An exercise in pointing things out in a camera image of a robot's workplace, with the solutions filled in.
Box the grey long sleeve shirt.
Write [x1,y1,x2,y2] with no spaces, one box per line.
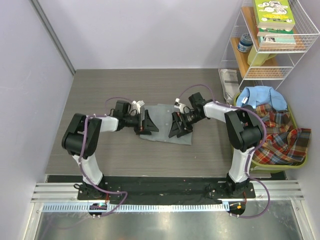
[140,103,192,146]

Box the white wire shelf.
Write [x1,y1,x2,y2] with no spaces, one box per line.
[218,0,320,89]

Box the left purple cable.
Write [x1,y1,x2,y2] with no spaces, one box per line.
[77,96,137,217]

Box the plaid shirt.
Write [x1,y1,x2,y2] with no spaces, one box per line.
[252,104,312,166]

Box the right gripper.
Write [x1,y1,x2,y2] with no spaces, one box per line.
[169,110,205,138]

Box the yellow green cloth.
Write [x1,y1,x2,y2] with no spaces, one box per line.
[247,46,277,67]

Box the green book on top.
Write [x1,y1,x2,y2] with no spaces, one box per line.
[252,0,296,31]

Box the lower stacked book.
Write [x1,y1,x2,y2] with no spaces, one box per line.
[257,28,296,47]

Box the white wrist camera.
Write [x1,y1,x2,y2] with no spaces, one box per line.
[173,98,186,114]
[131,100,145,123]

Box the plastic wrapped paper packet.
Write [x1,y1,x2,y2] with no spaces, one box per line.
[219,68,240,104]

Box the green laundry basket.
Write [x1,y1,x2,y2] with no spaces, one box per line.
[231,92,309,174]

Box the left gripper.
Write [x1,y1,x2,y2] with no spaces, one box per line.
[122,109,158,135]

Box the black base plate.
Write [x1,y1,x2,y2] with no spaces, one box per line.
[73,176,256,215]

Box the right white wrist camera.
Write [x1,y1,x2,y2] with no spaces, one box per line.
[173,98,186,114]

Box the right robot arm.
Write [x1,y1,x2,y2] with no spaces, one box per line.
[168,92,265,198]

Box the aluminium rail frame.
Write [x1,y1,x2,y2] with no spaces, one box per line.
[23,176,317,240]

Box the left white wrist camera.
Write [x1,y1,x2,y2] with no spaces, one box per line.
[131,100,145,123]

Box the small blue white jar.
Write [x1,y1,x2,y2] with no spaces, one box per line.
[237,33,253,53]

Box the light blue shirt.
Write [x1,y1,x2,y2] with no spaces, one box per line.
[236,86,288,112]

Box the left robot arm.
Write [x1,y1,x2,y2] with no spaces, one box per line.
[61,98,159,200]

